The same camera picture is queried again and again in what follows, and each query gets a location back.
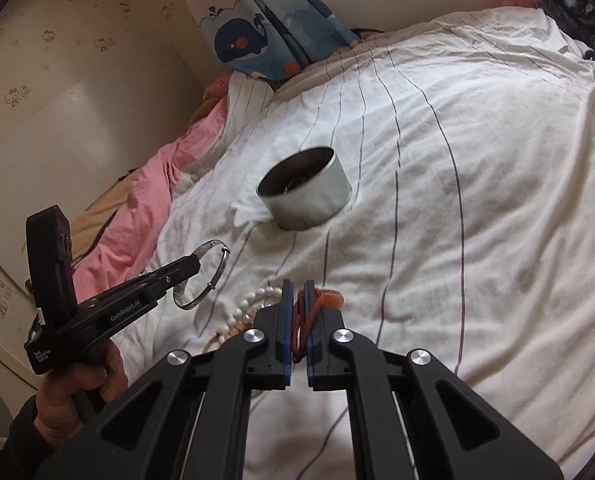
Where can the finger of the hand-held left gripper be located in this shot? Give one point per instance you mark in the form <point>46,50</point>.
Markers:
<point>177,272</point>

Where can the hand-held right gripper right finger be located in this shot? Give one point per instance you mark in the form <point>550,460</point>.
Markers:
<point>310,340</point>

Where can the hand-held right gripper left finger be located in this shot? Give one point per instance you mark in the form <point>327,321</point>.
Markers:
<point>287,320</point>

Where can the silver bangle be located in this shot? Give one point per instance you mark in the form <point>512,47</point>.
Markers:
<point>206,246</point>

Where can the silver round tin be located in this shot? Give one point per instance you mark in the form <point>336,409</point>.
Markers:
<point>312,205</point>

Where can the person's left forearm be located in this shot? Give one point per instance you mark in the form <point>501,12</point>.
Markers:
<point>27,450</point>

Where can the person's left hand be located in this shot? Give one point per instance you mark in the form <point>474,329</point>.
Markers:
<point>77,390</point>

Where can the tan cloth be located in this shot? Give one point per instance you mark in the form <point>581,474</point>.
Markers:
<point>92,225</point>

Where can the pink blanket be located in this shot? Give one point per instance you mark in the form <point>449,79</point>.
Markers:
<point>142,200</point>

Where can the white striped duvet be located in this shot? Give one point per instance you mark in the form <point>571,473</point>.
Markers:
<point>477,210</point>

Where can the blue whale print curtain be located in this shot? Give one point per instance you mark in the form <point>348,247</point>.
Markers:
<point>257,30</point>

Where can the pink cloth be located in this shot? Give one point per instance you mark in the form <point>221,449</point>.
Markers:
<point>520,1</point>

